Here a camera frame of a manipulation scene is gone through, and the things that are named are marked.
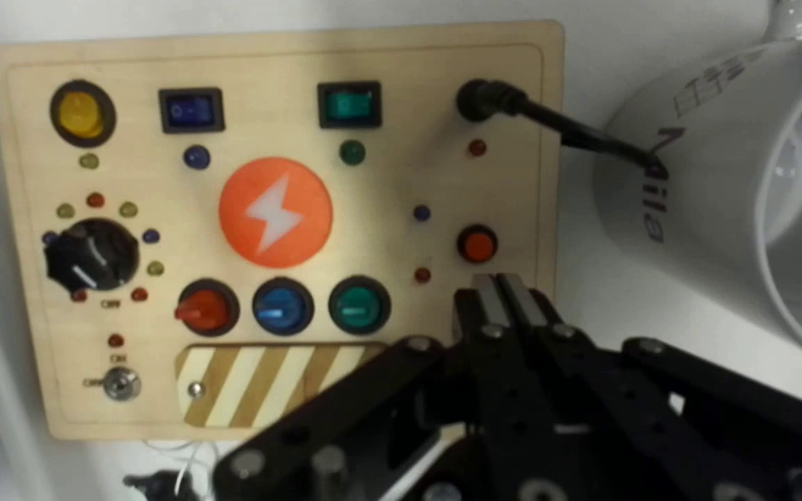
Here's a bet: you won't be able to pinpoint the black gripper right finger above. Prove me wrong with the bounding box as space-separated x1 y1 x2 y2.
497 273 578 361

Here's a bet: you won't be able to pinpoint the black keys with ring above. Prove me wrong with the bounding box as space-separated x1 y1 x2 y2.
123 440 220 501

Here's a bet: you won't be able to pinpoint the black plug cable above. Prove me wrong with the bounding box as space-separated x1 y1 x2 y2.
454 77 670 173

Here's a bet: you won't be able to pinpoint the white ceramic mug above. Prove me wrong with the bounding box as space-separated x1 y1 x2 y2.
594 0 802 349

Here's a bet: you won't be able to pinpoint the wooden button board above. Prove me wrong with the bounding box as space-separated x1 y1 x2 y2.
0 22 563 440

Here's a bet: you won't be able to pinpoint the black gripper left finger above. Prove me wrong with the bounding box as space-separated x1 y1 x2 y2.
454 276 511 372

